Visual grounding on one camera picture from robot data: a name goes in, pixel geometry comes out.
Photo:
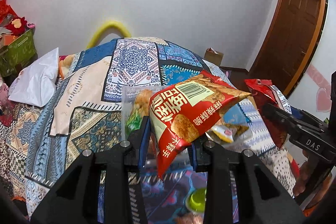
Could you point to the brown wooden door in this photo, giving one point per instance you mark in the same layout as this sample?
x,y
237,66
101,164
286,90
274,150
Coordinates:
x,y
294,35

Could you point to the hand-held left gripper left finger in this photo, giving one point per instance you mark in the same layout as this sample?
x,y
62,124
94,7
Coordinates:
x,y
145,150

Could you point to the white pillow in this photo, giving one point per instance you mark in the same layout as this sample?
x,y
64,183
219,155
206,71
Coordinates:
x,y
36,79

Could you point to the small cardboard box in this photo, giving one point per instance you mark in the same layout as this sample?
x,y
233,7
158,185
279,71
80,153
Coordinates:
x,y
214,57

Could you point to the person's right hand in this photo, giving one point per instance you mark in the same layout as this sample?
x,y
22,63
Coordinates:
x,y
302,171

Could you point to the blue patterned blanket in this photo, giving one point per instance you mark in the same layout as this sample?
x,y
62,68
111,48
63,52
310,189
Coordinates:
x,y
92,108

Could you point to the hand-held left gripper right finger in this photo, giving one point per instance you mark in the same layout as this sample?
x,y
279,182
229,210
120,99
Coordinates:
x,y
192,158

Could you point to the orange-red crisp packet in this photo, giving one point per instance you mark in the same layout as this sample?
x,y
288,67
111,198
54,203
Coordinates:
x,y
178,119

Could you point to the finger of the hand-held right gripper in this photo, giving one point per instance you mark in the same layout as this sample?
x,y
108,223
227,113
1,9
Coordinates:
x,y
278,116
309,119

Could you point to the clear packet of orange snacks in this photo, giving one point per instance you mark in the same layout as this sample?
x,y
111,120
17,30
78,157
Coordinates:
x,y
137,103

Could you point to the green storage box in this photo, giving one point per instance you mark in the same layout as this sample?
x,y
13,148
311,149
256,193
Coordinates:
x,y
18,53

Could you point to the green jelly cup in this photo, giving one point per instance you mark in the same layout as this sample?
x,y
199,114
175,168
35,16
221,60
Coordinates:
x,y
197,200

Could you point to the small yellow snack packet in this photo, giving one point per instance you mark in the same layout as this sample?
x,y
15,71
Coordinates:
x,y
225,133

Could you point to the red packet with white label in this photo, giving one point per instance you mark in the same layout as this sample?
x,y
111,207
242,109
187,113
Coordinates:
x,y
262,94

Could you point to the orange printed cloth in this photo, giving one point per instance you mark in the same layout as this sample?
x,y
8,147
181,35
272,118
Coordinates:
x,y
65,65

